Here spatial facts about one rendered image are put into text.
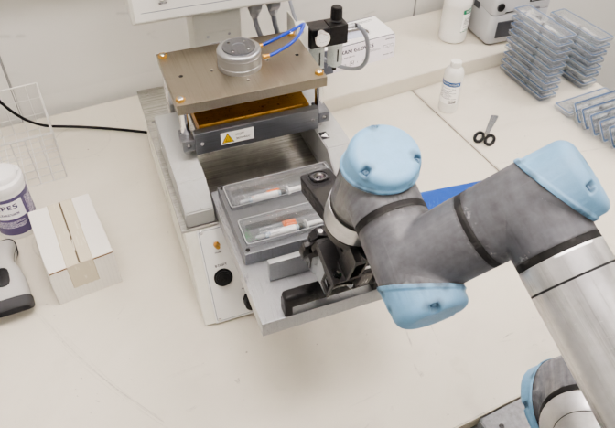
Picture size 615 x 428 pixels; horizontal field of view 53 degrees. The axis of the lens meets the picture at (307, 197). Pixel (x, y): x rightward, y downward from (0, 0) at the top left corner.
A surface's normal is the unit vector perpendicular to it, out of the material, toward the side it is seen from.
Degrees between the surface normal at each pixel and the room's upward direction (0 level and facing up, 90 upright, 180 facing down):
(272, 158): 0
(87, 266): 88
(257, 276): 0
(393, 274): 55
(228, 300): 65
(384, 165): 20
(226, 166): 0
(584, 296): 40
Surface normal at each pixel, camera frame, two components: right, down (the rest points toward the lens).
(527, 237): -0.66, 0.04
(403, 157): 0.13, -0.47
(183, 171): 0.01, -0.73
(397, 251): -0.56, -0.22
